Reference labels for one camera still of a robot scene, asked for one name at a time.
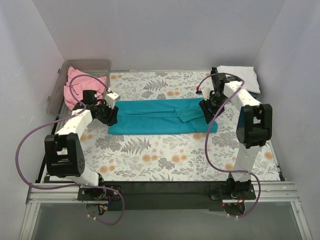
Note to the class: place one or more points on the aluminium frame rail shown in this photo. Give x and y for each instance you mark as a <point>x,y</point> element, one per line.
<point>58,192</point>

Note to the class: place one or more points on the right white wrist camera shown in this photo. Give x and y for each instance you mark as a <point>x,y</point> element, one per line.
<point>205,92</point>

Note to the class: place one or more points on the floral table mat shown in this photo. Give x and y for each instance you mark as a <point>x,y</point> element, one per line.
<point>181,157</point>

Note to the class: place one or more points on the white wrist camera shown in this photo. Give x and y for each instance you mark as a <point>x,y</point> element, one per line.
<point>111,98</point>
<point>205,92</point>

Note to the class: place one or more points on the folded white t shirt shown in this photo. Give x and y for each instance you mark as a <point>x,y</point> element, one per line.
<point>247,73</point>

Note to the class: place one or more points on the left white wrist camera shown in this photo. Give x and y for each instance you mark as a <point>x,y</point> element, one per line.
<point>111,98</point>

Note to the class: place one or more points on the teal t shirt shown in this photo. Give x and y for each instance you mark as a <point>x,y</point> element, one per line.
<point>159,117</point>

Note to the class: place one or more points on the pink t shirt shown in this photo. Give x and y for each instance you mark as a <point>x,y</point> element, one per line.
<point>77,82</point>

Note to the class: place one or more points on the folded grey-blue t shirt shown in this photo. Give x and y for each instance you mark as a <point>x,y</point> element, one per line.
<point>254,95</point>

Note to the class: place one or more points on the clear plastic bin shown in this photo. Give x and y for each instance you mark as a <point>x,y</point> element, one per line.
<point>98,69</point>

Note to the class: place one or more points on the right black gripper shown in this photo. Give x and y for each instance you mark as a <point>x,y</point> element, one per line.
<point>206,110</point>

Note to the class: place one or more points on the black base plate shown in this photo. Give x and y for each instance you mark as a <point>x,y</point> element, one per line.
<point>166,195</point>

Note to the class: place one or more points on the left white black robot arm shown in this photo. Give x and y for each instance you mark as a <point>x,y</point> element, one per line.
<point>63,152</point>

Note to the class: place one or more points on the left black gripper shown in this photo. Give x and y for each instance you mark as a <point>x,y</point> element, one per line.
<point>110,115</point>

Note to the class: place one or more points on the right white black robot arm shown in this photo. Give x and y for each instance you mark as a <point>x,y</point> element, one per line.
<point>253,130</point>

